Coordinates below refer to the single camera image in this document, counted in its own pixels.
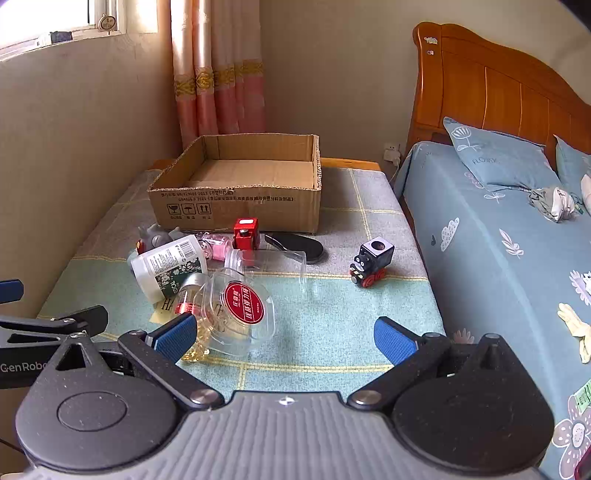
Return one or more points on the cream gloves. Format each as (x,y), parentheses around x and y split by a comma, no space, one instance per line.
(575,327)

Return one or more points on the black toy train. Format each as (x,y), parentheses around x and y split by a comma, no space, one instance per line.
(374,258)

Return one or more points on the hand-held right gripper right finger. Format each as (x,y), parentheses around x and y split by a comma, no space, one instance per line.
(392,339)

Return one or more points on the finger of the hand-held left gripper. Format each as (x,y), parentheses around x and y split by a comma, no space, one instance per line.
(11,290)
(55,325)

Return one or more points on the white bottle with green label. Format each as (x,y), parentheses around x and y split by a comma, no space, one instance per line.
(161,263)

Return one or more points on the window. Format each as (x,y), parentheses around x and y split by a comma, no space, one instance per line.
(41,18)

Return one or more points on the cardboard box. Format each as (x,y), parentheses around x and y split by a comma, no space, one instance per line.
(240,207)

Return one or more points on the pink and cream curtain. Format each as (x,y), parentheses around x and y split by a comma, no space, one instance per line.
(217,69)

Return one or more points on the clear plastic jar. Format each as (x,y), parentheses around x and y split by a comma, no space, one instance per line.
(277,265)

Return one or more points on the clear container with red label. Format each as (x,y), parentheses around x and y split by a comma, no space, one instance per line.
(242,302)

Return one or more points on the checked green grey blanket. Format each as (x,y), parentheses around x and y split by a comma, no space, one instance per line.
(323,314)

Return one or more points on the crumpled grey white cloth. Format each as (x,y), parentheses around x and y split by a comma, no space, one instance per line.
(554,203)

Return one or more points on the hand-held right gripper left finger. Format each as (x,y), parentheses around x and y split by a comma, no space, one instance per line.
(175,337)

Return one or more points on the black oval insole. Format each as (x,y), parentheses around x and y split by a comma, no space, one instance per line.
(300,244)

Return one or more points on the green packet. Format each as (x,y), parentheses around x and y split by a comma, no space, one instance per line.
(584,397)

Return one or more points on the blue flower print bed sheet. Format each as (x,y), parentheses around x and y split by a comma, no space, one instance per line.
(485,277)

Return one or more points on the blue flower print pillow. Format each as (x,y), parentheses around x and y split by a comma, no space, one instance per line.
(575,161)
(498,157)

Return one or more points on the red toy train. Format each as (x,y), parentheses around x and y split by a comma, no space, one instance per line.
(244,233)

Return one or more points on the wooden headboard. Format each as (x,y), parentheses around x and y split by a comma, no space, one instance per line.
(485,87)

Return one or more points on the small round clock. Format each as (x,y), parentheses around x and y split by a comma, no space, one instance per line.
(107,23)

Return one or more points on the white wall socket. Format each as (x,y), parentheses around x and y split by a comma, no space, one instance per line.
(392,152)

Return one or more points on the grey toy animal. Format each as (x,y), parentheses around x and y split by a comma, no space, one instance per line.
(159,237)

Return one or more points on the small glass bottle silver cap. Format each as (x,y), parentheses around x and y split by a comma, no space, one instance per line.
(191,288)

